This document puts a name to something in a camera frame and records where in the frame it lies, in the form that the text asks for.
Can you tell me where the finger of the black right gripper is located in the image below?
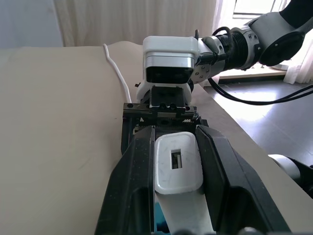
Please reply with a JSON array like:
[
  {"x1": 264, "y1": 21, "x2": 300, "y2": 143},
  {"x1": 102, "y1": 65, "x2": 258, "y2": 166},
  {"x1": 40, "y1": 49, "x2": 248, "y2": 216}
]
[{"x1": 120, "y1": 117, "x2": 139, "y2": 157}]

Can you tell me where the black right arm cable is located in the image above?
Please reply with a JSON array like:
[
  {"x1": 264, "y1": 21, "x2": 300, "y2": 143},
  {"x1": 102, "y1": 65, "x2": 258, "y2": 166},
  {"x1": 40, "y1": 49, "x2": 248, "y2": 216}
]
[{"x1": 195, "y1": 26, "x2": 313, "y2": 106}]

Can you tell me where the white and black robot part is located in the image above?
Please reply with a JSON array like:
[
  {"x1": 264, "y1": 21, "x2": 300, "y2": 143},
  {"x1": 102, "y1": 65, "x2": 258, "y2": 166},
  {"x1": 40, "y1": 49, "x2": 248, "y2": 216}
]
[{"x1": 268, "y1": 153, "x2": 313, "y2": 196}]

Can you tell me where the white power strip cable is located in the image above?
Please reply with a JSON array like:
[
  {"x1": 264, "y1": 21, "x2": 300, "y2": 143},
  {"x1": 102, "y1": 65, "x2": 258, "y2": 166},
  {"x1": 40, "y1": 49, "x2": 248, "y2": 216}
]
[{"x1": 103, "y1": 43, "x2": 134, "y2": 103}]

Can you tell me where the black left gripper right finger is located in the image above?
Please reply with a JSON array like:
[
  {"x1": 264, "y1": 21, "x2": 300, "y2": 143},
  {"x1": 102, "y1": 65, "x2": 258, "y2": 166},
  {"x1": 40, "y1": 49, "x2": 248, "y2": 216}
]
[{"x1": 195, "y1": 124, "x2": 292, "y2": 235}]

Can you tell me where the white USB charger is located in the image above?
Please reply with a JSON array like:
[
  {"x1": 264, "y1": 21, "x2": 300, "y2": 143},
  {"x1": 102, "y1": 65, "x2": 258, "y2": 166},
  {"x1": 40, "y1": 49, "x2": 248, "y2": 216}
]
[{"x1": 153, "y1": 131, "x2": 205, "y2": 194}]

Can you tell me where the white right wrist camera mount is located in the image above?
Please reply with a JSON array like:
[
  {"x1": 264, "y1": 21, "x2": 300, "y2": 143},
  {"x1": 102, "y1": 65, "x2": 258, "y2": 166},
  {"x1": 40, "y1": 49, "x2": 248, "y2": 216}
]
[{"x1": 135, "y1": 35, "x2": 199, "y2": 108}]

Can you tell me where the white sheer curtain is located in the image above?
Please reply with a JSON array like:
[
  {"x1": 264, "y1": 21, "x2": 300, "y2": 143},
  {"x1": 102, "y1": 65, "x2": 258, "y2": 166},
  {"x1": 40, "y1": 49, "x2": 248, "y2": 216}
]
[{"x1": 53, "y1": 0, "x2": 235, "y2": 47}]

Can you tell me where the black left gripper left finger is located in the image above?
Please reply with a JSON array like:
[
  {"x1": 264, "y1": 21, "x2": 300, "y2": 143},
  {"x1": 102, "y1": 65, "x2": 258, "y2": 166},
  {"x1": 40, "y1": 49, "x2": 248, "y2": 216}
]
[{"x1": 94, "y1": 125, "x2": 157, "y2": 235}]

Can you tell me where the window with dark frame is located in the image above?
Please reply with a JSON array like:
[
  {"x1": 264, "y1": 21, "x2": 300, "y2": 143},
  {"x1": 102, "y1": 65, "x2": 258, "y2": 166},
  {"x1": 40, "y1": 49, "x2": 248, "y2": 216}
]
[{"x1": 231, "y1": 0, "x2": 292, "y2": 20}]

